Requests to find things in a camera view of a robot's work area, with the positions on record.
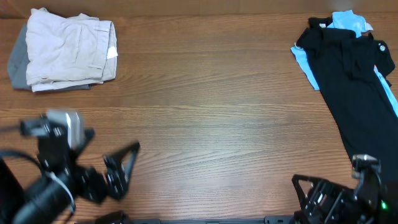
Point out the beige shorts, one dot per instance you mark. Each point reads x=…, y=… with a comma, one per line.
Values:
x=68, y=52

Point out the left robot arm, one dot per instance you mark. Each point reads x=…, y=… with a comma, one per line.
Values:
x=29, y=205

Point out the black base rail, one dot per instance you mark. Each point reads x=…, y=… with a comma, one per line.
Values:
x=120, y=217

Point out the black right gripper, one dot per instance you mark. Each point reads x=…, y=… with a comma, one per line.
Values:
x=342, y=198

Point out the folded grey shorts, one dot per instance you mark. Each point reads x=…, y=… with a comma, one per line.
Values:
x=18, y=61

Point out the black shirt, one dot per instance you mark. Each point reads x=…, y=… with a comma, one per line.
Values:
x=347, y=68

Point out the light blue shirt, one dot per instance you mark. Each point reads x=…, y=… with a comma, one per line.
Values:
x=343, y=20

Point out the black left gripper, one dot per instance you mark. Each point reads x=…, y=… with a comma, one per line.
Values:
x=95, y=186

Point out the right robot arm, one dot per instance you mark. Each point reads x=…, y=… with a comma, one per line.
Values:
x=387, y=199

